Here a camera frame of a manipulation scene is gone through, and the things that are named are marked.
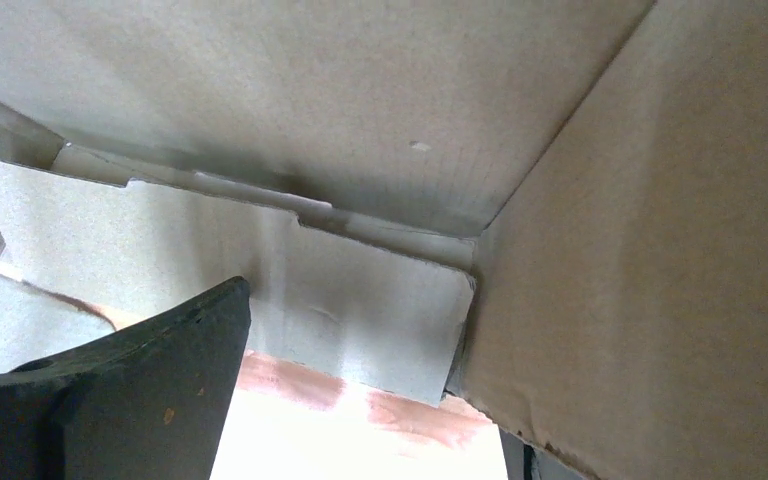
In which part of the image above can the cardboard box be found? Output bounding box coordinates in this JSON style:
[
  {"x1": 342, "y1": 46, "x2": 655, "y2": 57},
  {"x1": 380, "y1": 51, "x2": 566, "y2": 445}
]
[{"x1": 0, "y1": 1, "x2": 768, "y2": 479}]

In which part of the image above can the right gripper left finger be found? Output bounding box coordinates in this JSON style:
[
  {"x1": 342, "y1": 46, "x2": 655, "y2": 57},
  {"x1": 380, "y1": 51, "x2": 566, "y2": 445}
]
[{"x1": 0, "y1": 276, "x2": 251, "y2": 479}]

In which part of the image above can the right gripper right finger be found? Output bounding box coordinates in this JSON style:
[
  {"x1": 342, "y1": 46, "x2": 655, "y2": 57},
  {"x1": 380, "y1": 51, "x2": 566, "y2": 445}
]
[{"x1": 499, "y1": 429, "x2": 584, "y2": 480}]

